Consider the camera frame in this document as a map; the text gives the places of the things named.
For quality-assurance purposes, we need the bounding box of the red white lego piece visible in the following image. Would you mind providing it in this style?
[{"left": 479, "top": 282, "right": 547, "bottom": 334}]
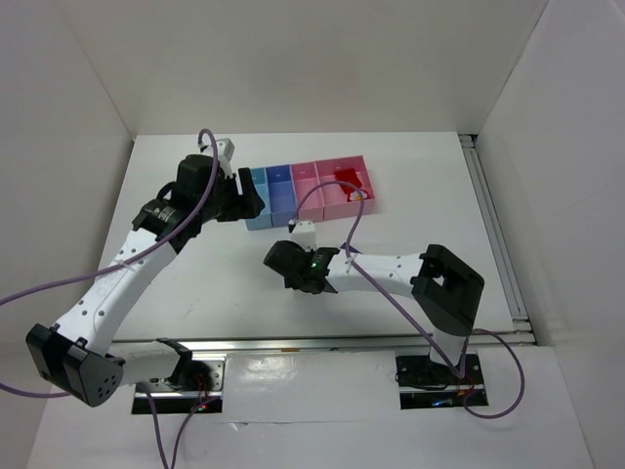
[{"left": 347, "top": 189, "right": 368, "bottom": 202}]

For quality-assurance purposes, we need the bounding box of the red lego brick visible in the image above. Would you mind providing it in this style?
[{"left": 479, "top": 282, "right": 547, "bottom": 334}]
[{"left": 334, "top": 168, "right": 362, "bottom": 188}]

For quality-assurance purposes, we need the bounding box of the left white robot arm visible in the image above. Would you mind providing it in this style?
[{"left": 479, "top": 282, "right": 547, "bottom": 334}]
[{"left": 25, "top": 154, "right": 265, "bottom": 407}]

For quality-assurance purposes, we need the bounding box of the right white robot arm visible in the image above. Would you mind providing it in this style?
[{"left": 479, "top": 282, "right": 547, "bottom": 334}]
[{"left": 264, "top": 240, "right": 485, "bottom": 377}]

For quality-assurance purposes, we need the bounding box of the light blue bin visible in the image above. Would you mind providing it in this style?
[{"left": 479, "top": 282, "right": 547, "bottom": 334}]
[{"left": 245, "top": 167, "right": 272, "bottom": 231}]

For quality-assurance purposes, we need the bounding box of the dark blue bin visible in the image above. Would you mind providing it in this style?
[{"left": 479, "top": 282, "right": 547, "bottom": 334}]
[{"left": 266, "top": 165, "right": 297, "bottom": 228}]

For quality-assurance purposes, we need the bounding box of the blue lego brick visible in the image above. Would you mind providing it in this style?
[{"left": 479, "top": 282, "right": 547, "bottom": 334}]
[{"left": 340, "top": 243, "right": 360, "bottom": 254}]

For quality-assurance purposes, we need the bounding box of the small pink bin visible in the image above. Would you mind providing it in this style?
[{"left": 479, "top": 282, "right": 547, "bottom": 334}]
[{"left": 290, "top": 160, "right": 327, "bottom": 225}]

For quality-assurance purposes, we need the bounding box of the large pink bin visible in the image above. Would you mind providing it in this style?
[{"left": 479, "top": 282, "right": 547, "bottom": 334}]
[{"left": 315, "top": 155, "right": 375, "bottom": 220}]

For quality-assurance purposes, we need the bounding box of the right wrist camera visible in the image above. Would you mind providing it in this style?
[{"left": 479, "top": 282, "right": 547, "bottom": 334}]
[{"left": 287, "top": 219, "right": 316, "bottom": 252}]

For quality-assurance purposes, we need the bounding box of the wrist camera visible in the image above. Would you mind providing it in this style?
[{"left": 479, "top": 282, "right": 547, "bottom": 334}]
[
  {"left": 287, "top": 219, "right": 316, "bottom": 252},
  {"left": 198, "top": 139, "right": 235, "bottom": 165}
]

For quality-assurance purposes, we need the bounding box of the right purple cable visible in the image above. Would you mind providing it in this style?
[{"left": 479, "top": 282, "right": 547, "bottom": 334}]
[{"left": 288, "top": 181, "right": 526, "bottom": 420}]

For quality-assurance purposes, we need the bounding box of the purple cable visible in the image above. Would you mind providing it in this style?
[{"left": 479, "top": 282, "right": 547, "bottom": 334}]
[
  {"left": 288, "top": 181, "right": 526, "bottom": 420},
  {"left": 0, "top": 128, "right": 219, "bottom": 469}
]

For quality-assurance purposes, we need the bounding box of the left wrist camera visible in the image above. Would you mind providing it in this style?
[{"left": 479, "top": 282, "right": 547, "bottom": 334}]
[{"left": 198, "top": 139, "right": 235, "bottom": 165}]

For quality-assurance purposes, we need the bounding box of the aluminium front rail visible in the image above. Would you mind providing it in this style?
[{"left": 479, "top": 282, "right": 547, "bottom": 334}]
[{"left": 110, "top": 332, "right": 440, "bottom": 356}]

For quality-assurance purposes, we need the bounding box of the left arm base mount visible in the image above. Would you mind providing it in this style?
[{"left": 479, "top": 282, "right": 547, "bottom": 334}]
[{"left": 124, "top": 352, "right": 226, "bottom": 415}]

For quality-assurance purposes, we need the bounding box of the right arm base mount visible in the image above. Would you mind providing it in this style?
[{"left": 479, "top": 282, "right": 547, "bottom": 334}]
[{"left": 396, "top": 354, "right": 488, "bottom": 410}]

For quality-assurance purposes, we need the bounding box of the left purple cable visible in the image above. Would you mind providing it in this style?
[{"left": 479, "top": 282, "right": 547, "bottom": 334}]
[{"left": 0, "top": 128, "right": 219, "bottom": 469}]

